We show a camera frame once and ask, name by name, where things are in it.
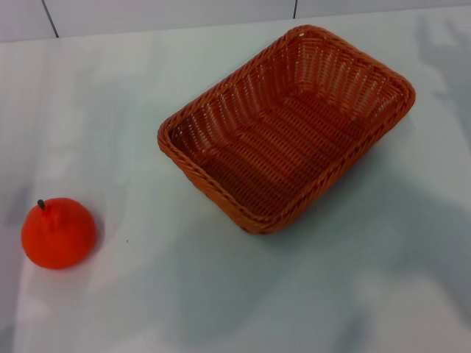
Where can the orange woven rectangular basket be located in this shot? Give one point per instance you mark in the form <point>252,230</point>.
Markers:
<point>279,154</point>

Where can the orange toy fruit with stem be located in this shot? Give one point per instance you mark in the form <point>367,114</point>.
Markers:
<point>59,239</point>

